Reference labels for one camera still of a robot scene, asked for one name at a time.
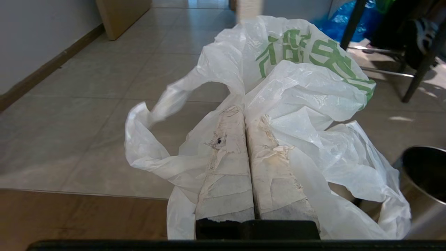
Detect white plastic trash bag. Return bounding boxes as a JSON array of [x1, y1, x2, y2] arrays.
[[125, 15, 412, 240]]

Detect black metal chair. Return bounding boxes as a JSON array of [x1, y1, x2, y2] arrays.
[[340, 0, 446, 104]]

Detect steel bin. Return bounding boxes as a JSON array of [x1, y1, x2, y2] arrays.
[[352, 146, 446, 240]]

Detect blue plastic bag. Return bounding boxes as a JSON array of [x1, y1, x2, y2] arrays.
[[311, 0, 385, 43]]

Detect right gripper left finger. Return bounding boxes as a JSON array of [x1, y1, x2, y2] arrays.
[[195, 106, 255, 240]]

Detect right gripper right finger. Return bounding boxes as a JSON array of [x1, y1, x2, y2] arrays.
[[246, 115, 321, 240]]

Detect wooden door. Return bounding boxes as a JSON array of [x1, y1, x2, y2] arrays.
[[95, 0, 153, 41]]

